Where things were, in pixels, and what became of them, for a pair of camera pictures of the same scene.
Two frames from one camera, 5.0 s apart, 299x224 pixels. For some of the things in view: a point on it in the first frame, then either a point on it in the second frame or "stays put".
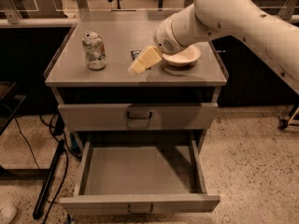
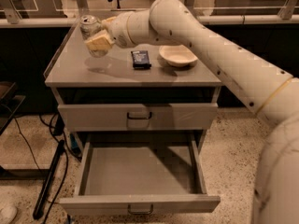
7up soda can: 94,49 -> 91,25
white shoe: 7,214 stays put
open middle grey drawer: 126,176 stays put
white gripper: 163,37 -> 121,31
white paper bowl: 183,58 stays put
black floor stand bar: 48,180 stays put
